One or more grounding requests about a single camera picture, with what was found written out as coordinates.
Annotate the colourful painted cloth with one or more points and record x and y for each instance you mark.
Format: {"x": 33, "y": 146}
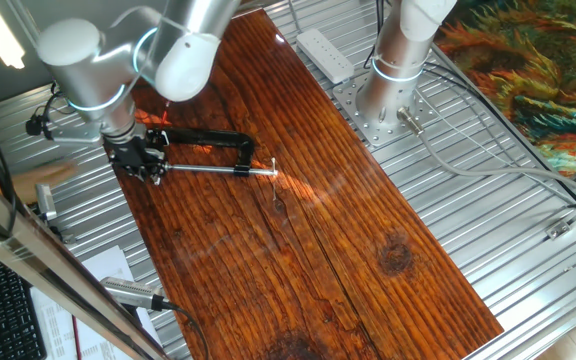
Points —
{"x": 533, "y": 70}

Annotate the white power strip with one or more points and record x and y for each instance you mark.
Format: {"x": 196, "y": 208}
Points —
{"x": 325, "y": 56}

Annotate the black C-clamp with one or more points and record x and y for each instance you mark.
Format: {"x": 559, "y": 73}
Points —
{"x": 218, "y": 137}

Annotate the red pencil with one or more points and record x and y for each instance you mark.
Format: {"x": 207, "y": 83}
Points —
{"x": 165, "y": 114}

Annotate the black keyboard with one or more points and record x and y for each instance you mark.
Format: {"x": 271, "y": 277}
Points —
{"x": 3, "y": 310}

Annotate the person's hand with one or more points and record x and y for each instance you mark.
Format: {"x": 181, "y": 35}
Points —
{"x": 48, "y": 177}

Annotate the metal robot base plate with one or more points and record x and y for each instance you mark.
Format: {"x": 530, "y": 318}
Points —
{"x": 353, "y": 107}

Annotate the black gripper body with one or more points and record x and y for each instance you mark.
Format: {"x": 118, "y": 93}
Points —
{"x": 130, "y": 155}

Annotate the black white pencil sharpener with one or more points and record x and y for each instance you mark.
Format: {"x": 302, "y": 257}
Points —
{"x": 157, "y": 142}

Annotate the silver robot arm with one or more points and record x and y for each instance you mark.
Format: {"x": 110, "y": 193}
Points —
{"x": 393, "y": 85}

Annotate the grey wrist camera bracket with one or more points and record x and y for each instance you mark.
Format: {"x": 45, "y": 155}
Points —
{"x": 75, "y": 134}

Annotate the brown wooden board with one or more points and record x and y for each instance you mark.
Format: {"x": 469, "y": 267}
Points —
{"x": 293, "y": 240}

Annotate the small silver camera on mount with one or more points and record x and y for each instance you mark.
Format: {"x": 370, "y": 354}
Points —
{"x": 45, "y": 202}

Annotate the red pen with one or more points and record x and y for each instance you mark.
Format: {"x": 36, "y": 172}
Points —
{"x": 76, "y": 337}

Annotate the aluminium frame beam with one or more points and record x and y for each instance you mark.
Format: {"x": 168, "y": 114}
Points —
{"x": 43, "y": 260}

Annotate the printed paper sheets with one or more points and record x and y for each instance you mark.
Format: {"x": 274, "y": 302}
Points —
{"x": 108, "y": 270}

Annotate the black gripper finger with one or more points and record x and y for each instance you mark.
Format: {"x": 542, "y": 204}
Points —
{"x": 158, "y": 170}
{"x": 143, "y": 174}

